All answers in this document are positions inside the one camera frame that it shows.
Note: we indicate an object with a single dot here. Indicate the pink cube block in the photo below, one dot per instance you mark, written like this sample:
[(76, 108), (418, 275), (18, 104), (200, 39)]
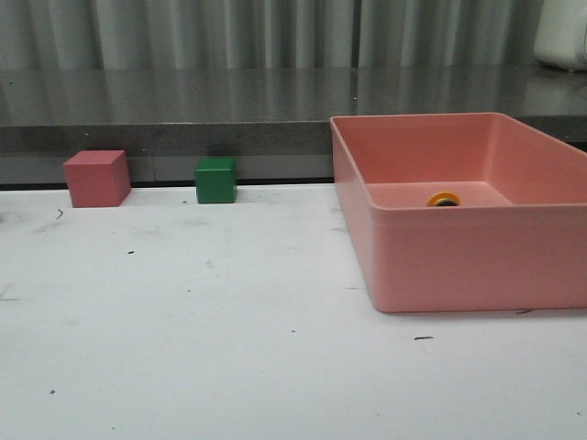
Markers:
[(97, 178)]

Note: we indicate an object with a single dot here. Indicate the grey counter shelf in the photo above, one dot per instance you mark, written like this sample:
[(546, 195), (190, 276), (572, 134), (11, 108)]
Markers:
[(274, 122)]

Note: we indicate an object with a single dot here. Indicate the yellow push button switch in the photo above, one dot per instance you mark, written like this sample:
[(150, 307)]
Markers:
[(440, 199)]

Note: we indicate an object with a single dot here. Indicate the white appliance in background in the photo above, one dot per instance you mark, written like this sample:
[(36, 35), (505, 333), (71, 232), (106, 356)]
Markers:
[(561, 35)]

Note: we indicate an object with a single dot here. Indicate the pink plastic bin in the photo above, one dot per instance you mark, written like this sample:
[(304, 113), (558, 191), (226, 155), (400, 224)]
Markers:
[(518, 240)]

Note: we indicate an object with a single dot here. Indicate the green cube block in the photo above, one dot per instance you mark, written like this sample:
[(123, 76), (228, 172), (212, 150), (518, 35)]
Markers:
[(215, 181)]

